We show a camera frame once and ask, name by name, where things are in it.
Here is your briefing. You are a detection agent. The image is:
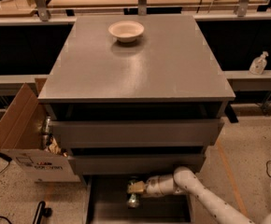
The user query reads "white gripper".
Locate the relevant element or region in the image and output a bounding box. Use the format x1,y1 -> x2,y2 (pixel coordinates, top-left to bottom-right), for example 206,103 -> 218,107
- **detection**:
127,175 -> 177,198

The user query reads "green can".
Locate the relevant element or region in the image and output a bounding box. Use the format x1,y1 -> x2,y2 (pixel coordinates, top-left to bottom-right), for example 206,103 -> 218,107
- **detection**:
126,179 -> 140,209

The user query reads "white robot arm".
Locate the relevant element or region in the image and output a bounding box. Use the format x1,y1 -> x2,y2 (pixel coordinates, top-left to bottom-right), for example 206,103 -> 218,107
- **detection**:
127,166 -> 256,224

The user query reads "middle grey drawer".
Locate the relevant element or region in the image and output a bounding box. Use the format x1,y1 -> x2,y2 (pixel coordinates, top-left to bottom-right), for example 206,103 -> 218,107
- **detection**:
68,154 -> 205,175

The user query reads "grey drawer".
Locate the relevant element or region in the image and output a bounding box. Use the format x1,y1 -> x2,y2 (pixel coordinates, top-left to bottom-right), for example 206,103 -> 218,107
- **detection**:
68,154 -> 205,175
50,119 -> 223,148

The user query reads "bottom open drawer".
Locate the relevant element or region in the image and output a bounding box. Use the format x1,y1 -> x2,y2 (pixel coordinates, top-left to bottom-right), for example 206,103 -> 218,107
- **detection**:
84,175 -> 194,224

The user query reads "top grey drawer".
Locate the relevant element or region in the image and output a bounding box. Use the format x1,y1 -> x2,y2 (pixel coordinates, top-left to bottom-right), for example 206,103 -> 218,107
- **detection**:
50,119 -> 223,148

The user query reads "grey drawer cabinet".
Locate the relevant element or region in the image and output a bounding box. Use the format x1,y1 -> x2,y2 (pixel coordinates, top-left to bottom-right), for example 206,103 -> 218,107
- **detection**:
37,14 -> 236,224

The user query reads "black device bottom left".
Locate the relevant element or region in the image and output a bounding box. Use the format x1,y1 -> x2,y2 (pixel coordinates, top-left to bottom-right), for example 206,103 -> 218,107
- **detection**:
33,201 -> 52,224

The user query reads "cardboard box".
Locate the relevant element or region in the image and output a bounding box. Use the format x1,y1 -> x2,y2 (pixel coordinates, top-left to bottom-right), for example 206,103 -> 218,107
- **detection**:
0,84 -> 79,182

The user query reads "white bowl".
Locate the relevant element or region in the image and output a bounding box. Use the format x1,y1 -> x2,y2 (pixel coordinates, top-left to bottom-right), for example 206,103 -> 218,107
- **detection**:
108,21 -> 144,43

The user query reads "clear sanitizer pump bottle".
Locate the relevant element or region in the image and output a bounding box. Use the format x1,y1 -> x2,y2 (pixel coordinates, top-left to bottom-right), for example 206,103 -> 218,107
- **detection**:
250,51 -> 269,75

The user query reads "metal railing frame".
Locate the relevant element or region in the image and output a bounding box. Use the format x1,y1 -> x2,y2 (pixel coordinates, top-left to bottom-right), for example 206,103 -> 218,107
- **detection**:
0,0 -> 271,25

